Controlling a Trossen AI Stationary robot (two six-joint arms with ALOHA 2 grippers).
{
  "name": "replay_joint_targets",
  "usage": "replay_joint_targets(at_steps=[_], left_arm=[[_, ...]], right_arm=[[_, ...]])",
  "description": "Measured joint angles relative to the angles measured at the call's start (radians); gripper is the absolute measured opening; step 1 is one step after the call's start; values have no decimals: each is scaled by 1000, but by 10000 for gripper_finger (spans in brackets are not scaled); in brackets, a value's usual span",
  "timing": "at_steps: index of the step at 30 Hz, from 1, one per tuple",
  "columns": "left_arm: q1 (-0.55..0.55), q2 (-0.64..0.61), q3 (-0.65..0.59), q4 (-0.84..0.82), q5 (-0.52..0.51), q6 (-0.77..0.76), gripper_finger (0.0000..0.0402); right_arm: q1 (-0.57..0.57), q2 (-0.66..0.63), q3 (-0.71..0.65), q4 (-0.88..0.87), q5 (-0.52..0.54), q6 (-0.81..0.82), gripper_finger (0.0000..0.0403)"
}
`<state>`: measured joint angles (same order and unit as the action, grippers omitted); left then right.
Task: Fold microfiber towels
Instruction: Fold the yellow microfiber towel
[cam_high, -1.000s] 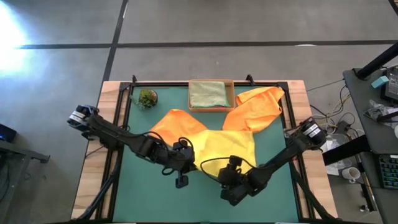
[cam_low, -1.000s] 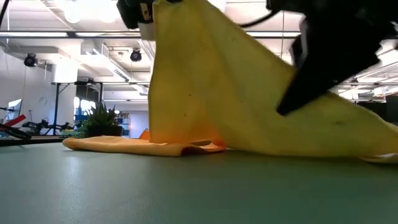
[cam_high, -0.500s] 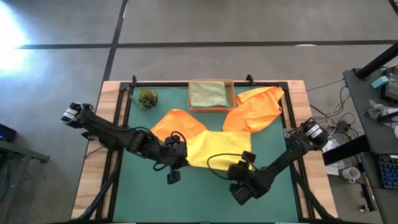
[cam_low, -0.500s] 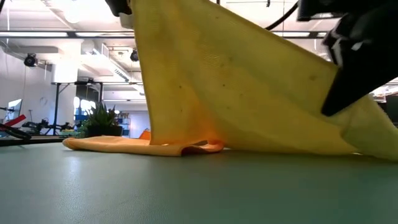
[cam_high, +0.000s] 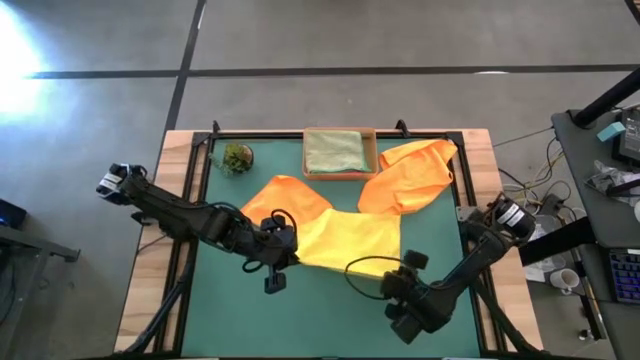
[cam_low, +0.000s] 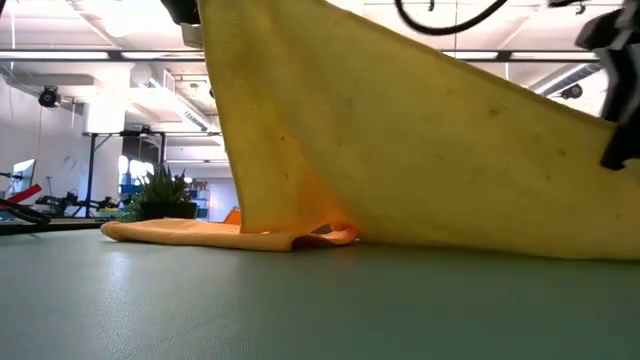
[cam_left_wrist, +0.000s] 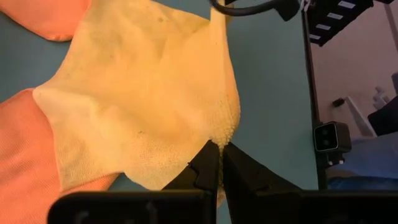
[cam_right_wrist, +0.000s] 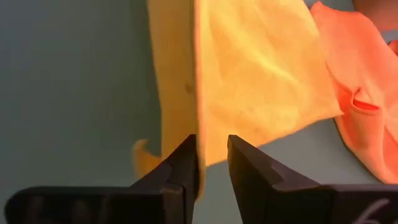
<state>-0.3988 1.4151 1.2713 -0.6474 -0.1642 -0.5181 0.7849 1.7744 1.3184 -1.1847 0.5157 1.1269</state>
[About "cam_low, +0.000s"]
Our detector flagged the black hanging camera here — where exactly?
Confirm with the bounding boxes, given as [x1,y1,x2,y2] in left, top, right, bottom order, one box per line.
[559,82,584,102]
[37,84,62,110]

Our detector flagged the black overhead light beam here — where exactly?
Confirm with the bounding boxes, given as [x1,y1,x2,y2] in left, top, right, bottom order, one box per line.
[0,48,601,64]

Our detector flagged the yellow microfiber towel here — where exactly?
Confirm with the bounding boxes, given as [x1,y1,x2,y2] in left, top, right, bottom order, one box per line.
[198,0,640,262]

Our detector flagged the teal table mat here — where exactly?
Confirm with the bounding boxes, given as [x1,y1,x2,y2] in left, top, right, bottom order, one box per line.
[0,227,640,360]

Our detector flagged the small potted plant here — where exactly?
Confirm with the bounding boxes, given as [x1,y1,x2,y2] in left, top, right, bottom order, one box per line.
[121,163,199,222]

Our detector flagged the orange towel with white label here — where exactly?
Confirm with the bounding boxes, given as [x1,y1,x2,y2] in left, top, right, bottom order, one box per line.
[99,207,359,253]

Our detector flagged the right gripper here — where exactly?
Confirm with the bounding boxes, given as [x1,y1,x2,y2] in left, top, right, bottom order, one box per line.
[574,8,640,172]

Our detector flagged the red strap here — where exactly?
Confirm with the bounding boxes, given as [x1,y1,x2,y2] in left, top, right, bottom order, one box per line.
[8,183,44,204]

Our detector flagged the lit computer monitor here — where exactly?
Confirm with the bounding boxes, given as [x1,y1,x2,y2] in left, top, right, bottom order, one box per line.
[7,158,38,196]

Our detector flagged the black metal stand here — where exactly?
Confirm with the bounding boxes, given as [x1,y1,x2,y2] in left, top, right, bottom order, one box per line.
[81,129,167,217]

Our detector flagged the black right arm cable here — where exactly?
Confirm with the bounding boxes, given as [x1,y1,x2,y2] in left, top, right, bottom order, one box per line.
[393,0,510,37]

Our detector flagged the blue storage shelf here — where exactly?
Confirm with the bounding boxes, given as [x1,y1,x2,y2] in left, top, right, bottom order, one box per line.
[188,178,211,221]

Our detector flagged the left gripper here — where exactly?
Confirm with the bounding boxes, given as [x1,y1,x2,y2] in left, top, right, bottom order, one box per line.
[160,0,204,50]

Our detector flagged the black table frame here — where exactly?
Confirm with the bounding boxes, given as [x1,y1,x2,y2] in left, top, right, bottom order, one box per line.
[0,218,106,236]

